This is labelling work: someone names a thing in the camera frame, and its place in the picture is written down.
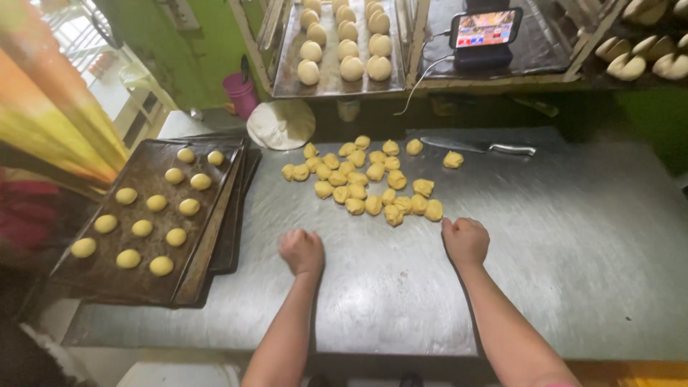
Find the red cloth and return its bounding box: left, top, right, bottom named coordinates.
left=0, top=180, right=61, bottom=253

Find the steel kitchen knife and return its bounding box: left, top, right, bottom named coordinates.
left=420, top=137, right=537, bottom=157

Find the smartphone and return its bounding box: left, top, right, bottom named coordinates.
left=449, top=8, right=524, bottom=49

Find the window with metal grille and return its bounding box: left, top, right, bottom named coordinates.
left=32, top=0, right=179, bottom=147

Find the white cable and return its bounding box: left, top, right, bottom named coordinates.
left=394, top=54, right=457, bottom=116

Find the person's right hand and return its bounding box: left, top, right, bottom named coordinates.
left=441, top=217, right=490, bottom=268

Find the white bin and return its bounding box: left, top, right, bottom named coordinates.
left=115, top=363, right=243, bottom=387

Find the stack of dark baking trays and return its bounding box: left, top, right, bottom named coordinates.
left=172, top=137, right=263, bottom=310

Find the small white container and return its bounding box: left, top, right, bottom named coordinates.
left=338, top=99, right=361, bottom=123

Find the purple plastic cup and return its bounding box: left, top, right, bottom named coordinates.
left=223, top=72, right=260, bottom=121

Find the dark phone stand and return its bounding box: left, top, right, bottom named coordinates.
left=453, top=44, right=514, bottom=71

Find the metal tray of pale buns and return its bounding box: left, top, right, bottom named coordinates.
left=271, top=0, right=407, bottom=100

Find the tray of folded pale buns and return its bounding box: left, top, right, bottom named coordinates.
left=594, top=0, right=688, bottom=82

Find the dark metal tray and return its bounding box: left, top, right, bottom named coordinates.
left=419, top=0, right=574, bottom=79

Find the dark baking tray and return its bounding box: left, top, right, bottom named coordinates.
left=48, top=139, right=245, bottom=307

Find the colourful striped curtain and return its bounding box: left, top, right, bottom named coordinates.
left=0, top=0, right=130, bottom=187

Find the wooden rack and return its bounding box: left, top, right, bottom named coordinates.
left=228, top=0, right=688, bottom=93

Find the person's left hand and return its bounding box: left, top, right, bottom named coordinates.
left=278, top=229, right=325, bottom=277

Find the group of round dough balls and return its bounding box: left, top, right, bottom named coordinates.
left=70, top=148, right=225, bottom=277

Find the pile of yellow dough pieces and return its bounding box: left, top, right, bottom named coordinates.
left=281, top=135, right=464, bottom=228

